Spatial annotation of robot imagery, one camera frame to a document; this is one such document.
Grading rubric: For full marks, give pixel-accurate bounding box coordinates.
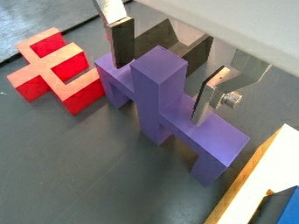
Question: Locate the yellow slotted board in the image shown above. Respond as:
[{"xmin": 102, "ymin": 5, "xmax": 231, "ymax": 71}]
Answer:
[{"xmin": 203, "ymin": 124, "xmax": 299, "ymax": 224}]

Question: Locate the red puzzle block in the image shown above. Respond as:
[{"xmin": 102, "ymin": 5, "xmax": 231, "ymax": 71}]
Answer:
[{"xmin": 7, "ymin": 27, "xmax": 106, "ymax": 115}]

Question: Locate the purple puzzle block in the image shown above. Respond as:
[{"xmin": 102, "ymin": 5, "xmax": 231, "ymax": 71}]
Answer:
[{"xmin": 95, "ymin": 46, "xmax": 249, "ymax": 186}]

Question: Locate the blue bar block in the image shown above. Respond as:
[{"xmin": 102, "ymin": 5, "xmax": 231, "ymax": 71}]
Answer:
[{"xmin": 249, "ymin": 185, "xmax": 299, "ymax": 224}]

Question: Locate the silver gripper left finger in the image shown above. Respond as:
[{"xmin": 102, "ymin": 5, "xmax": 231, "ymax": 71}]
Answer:
[{"xmin": 92, "ymin": 0, "xmax": 135, "ymax": 68}]

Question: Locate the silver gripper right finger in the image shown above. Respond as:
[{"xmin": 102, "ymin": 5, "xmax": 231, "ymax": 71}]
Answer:
[{"xmin": 191, "ymin": 50, "xmax": 271, "ymax": 125}]

